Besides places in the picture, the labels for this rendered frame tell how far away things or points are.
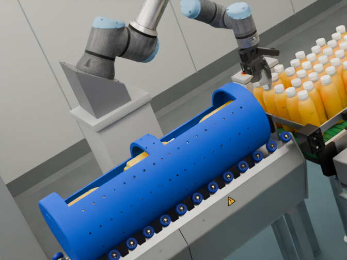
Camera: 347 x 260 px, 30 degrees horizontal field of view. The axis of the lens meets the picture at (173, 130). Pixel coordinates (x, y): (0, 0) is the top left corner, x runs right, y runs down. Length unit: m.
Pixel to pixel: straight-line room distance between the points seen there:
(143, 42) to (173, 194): 1.03
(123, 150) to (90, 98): 0.31
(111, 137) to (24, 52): 2.11
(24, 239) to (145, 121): 1.28
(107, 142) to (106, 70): 0.34
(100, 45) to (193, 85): 2.71
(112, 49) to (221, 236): 1.06
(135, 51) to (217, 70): 2.71
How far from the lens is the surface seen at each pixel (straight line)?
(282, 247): 3.02
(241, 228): 2.61
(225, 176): 2.47
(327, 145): 2.60
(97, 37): 3.06
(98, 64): 3.05
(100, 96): 3.04
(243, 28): 2.59
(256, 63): 2.65
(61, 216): 2.22
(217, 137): 2.37
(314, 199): 3.88
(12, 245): 4.03
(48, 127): 5.23
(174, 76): 5.60
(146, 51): 3.17
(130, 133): 3.12
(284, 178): 2.61
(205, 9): 2.60
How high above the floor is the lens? 2.25
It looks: 26 degrees down
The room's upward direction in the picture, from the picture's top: 23 degrees counter-clockwise
